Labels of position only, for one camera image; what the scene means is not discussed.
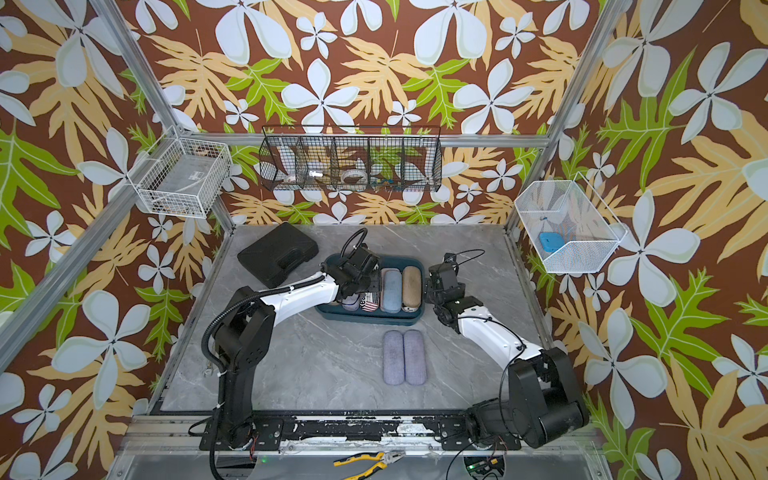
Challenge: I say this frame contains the tan fabric glasses case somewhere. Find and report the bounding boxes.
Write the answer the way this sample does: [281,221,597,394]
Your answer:
[402,265,422,313]

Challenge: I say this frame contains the flag print glasses case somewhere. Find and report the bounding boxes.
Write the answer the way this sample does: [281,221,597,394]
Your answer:
[360,291,381,312]

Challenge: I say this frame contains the light blue glasses case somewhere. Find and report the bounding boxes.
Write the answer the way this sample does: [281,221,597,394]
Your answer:
[380,268,403,314]

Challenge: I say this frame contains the lavender glasses case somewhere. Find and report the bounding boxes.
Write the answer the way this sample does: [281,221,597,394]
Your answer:
[382,330,405,386]
[403,330,427,386]

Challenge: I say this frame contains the purple fabric glasses case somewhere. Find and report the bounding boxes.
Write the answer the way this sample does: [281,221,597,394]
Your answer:
[341,294,361,312]

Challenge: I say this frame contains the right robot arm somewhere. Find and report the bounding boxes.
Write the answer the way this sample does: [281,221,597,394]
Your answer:
[425,253,590,449]

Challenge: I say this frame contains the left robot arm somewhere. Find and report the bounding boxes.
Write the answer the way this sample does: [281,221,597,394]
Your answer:
[201,243,380,452]

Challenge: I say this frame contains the teal plastic storage tray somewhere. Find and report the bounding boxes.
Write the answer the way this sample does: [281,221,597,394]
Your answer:
[315,255,425,326]

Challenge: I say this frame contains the black plastic tool case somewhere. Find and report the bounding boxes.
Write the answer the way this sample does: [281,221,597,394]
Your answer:
[237,223,319,288]

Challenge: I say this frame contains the tape roll in basket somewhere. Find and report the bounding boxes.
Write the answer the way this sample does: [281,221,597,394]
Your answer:
[341,169,368,185]

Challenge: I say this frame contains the blue object in basket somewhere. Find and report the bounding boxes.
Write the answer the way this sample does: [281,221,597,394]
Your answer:
[538,232,566,254]

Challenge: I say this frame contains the black wire basket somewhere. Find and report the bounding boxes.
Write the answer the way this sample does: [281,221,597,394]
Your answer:
[256,125,444,192]

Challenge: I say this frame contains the white wire basket right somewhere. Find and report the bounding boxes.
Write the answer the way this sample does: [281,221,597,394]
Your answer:
[514,174,628,276]

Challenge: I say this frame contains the white wire basket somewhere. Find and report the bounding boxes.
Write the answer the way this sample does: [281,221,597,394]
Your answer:
[514,174,628,276]
[128,127,232,219]

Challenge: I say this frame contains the yellow handled pliers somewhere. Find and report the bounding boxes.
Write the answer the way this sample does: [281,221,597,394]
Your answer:
[332,451,404,480]

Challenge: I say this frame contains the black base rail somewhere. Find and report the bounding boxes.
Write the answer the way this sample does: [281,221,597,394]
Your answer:
[248,409,481,452]

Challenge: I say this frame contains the white wire basket left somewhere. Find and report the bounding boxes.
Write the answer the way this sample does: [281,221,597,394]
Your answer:
[128,127,232,219]

